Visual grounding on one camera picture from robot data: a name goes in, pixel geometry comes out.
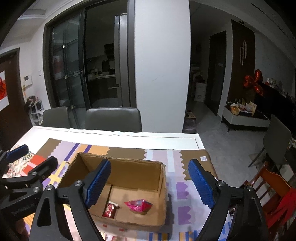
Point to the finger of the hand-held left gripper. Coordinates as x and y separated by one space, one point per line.
17 151
44 167

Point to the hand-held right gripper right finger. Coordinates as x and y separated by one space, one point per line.
201 185

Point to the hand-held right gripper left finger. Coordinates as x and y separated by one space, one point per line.
98 183

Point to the small red snack packet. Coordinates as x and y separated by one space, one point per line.
110 210

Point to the brown cardboard box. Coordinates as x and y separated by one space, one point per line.
129 171

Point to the pink snack packet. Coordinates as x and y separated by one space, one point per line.
138 205

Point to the patterned tablecloth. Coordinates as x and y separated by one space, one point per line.
180 166

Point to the brown entrance door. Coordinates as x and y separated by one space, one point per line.
13 120

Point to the white shoe rack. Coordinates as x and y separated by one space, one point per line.
34 111

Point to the grey dining chair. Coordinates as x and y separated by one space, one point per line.
276 139
55 117
113 119

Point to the red and white door poster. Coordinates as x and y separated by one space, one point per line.
2 90

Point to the white intercom panel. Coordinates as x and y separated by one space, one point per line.
28 80

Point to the orange wooden chair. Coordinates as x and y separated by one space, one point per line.
275 180

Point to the white coffee table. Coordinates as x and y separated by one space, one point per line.
245 120

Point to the woven basket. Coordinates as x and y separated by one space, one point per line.
235 109

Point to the red cloth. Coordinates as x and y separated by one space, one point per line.
286 201

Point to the yellow card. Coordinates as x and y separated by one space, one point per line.
252 107

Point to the white carton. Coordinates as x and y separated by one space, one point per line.
200 92

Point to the sliding glass door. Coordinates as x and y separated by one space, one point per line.
67 64

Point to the dark sideboard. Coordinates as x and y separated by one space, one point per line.
277 102

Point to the red foil balloons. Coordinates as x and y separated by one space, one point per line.
253 81

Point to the dark room door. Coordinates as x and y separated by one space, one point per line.
217 69

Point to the silver refrigerator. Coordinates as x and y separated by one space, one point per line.
120 60

